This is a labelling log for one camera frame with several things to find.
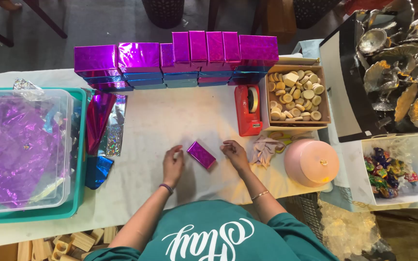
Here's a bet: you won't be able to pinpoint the magenta foil wrapping sheet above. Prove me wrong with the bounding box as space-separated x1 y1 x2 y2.
85 91 117 157

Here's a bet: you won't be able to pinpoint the yellow-handled scissors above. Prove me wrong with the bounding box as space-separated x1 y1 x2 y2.
268 131 315 154

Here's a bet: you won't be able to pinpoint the white open carton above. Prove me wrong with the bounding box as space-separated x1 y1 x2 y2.
341 133 418 207

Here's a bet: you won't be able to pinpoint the brown wooden stool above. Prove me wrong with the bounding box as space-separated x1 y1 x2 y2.
251 0 298 45

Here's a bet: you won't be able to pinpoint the crumpled pale pink cloth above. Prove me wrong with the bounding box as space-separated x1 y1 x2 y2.
249 136 286 170

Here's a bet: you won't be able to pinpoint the teal plastic tray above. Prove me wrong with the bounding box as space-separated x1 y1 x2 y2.
0 87 89 225

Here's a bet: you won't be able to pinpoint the person's right hand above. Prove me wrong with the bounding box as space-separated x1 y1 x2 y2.
221 140 250 174

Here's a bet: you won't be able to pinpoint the heap of wooden blocks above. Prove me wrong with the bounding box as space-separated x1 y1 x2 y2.
17 225 119 261

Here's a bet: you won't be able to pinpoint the silver holographic foil sheet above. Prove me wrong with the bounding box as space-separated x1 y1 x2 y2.
97 94 128 157

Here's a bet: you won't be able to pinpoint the dark patterned round basket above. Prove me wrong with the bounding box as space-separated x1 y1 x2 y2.
292 0 343 30
141 0 186 30

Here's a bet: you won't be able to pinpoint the blue foil wrapping sheet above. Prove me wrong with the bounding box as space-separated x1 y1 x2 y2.
84 155 115 190

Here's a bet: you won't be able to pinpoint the dark wooden chair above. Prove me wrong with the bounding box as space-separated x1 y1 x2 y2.
0 0 68 48

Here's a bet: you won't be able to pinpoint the person's left hand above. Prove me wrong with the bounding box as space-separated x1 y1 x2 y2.
163 145 185 188

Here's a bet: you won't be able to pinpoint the open cardboard box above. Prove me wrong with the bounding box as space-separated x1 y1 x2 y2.
264 64 332 131

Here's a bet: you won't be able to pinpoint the clear plastic storage container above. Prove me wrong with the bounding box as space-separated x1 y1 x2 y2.
0 88 74 214

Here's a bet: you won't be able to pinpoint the small purple foil-wrapped box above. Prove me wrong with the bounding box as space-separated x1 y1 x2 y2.
187 141 217 170

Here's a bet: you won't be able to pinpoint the clear crumpled plastic bag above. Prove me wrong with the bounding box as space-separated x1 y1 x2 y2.
317 199 382 261

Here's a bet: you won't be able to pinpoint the purple foil wrapping sheets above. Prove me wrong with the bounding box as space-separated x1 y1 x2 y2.
0 96 68 209

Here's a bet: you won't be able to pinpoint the pink round lidded container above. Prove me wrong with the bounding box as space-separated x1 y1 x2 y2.
284 138 340 188

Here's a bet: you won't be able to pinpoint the dark wire basket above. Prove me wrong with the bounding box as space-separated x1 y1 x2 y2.
284 192 324 241

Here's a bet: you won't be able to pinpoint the black tray of metal ornaments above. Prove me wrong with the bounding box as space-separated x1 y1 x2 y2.
319 0 418 143

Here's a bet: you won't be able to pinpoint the stack of purple and blue wrapped boxes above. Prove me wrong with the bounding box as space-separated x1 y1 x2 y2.
74 30 279 91

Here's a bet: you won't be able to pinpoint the red tape dispenser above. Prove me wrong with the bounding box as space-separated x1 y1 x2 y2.
234 84 263 137

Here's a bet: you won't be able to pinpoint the person's teal printed shirt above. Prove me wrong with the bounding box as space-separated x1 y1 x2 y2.
83 199 341 261

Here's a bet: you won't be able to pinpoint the heap of colourful painted figurines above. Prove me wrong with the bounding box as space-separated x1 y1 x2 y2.
363 146 418 199

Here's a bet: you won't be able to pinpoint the crumpled silver foil scrap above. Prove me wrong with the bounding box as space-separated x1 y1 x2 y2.
12 78 44 91

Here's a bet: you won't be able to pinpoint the heap of round wooden pieces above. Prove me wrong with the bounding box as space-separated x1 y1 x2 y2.
268 70 325 122

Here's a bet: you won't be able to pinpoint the white table cloth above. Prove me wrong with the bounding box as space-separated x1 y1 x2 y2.
0 54 334 249

